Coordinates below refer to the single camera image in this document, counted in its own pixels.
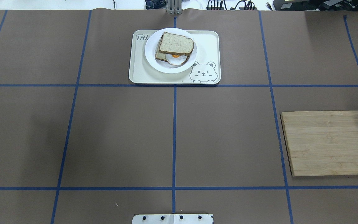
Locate white camera pillar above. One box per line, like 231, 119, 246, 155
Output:
132, 214, 214, 224

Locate wooden cutting board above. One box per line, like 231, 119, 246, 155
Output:
280, 110, 358, 177

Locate white bread slice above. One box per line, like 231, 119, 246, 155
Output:
156, 32, 195, 56

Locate black cable bundle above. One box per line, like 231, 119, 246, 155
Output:
206, 0, 258, 11

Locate white round plate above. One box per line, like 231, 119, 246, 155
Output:
144, 27, 198, 74

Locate cream rectangular tray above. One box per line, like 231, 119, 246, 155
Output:
128, 30, 221, 85

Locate aluminium frame post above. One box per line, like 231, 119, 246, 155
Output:
165, 0, 182, 15

